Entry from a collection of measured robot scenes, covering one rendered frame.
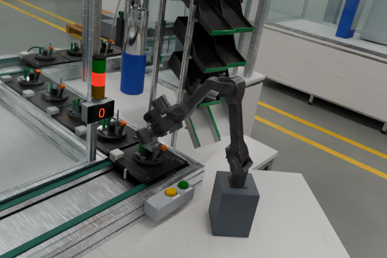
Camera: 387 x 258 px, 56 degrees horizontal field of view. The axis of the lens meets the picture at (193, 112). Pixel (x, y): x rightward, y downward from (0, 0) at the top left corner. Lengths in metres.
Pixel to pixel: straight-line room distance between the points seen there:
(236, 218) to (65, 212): 0.61
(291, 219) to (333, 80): 3.73
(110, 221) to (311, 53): 4.32
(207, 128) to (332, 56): 3.60
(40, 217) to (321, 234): 1.07
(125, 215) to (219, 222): 0.34
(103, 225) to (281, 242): 0.67
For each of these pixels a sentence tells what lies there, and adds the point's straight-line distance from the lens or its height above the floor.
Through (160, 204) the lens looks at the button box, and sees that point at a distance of 1.38.
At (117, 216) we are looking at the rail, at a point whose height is 0.95.
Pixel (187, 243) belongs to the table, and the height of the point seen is 0.86.
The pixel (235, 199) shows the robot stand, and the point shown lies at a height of 1.04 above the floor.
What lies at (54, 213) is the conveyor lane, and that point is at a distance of 1.41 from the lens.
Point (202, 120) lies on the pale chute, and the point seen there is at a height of 1.07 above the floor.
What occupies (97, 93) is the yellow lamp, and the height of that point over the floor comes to 1.28.
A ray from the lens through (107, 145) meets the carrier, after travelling 1.67.
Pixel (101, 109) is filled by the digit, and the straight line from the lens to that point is 1.42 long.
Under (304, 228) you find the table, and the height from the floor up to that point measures 0.86.
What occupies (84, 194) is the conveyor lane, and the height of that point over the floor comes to 0.92.
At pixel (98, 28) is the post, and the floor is 1.51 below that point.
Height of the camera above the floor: 1.84
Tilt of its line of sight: 25 degrees down
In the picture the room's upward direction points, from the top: 9 degrees clockwise
